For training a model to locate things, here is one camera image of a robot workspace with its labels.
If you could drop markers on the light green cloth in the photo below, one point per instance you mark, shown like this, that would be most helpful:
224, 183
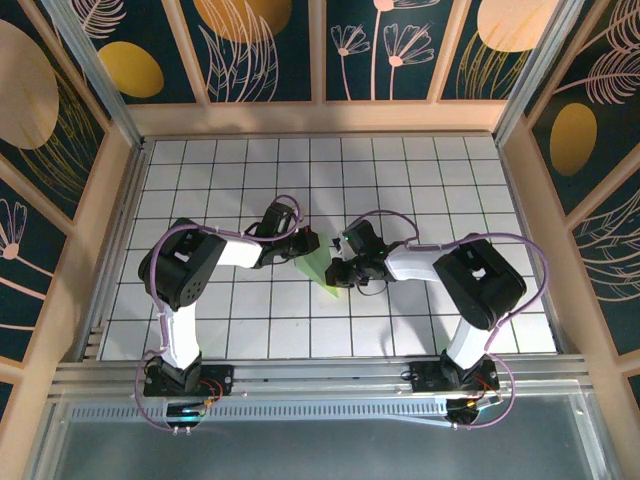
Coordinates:
315, 267

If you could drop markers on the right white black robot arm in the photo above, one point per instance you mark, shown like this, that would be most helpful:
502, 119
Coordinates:
480, 280

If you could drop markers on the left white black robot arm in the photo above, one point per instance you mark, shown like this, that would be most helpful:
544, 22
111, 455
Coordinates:
180, 280

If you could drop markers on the white grid table mat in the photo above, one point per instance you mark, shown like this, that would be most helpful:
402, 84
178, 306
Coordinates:
350, 170

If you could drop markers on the grey frosted panel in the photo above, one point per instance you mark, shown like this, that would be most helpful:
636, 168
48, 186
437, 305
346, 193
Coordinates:
325, 452

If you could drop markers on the long aluminium base rail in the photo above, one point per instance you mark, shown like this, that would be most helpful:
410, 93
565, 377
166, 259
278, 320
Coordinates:
325, 380

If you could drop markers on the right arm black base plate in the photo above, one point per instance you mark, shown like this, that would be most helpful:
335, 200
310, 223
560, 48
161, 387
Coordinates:
425, 375

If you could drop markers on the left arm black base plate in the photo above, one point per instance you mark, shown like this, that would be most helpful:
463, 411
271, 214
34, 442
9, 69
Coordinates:
220, 380

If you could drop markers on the aluminium side rail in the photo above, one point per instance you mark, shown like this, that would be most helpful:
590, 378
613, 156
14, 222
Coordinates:
537, 250
112, 250

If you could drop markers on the aluminium corner post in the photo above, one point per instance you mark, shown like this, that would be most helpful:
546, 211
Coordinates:
535, 70
95, 75

